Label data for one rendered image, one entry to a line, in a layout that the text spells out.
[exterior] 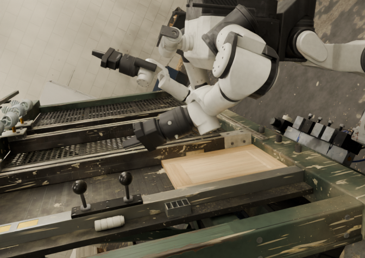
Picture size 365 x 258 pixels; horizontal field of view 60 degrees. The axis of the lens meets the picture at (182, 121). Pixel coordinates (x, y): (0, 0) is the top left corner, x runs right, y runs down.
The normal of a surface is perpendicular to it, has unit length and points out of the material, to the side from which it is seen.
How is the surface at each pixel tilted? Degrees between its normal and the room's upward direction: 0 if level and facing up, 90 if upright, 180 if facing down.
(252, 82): 85
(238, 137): 90
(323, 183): 31
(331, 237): 90
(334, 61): 111
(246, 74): 85
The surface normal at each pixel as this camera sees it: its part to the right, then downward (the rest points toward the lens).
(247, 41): 0.07, 0.40
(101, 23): 0.29, 0.15
